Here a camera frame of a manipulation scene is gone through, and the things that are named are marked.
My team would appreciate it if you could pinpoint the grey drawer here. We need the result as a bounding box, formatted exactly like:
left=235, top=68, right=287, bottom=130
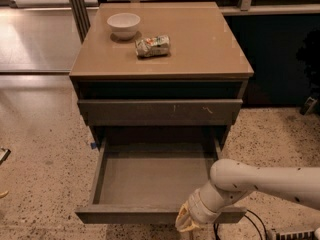
left=74, top=137, right=248, bottom=225
left=78, top=99, right=242, bottom=126

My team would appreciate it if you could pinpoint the yellow object at left edge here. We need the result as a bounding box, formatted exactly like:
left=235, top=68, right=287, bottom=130
left=0, top=191, right=9, bottom=199

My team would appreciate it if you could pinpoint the brown drawer cabinet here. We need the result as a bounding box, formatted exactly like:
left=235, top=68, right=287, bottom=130
left=70, top=2, right=254, bottom=148

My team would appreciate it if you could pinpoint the metal object at left edge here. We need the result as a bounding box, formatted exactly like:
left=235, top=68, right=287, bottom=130
left=0, top=148, right=11, bottom=165

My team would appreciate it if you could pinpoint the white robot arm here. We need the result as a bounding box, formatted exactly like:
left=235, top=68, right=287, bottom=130
left=175, top=159, right=320, bottom=233

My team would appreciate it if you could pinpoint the dark object by wall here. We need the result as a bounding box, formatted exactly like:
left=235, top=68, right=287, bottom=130
left=300, top=96, right=318, bottom=115

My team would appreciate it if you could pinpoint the black floor cable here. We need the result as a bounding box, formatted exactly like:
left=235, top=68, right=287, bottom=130
left=213, top=209, right=269, bottom=240

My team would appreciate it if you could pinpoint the blue tape piece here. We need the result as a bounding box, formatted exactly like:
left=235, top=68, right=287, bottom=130
left=90, top=142, right=97, bottom=149

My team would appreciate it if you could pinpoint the white ceramic bowl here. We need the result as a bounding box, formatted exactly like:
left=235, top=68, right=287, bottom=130
left=107, top=13, right=140, bottom=40

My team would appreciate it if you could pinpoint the grey power strip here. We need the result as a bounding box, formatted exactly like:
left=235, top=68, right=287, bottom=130
left=267, top=229, right=317, bottom=240

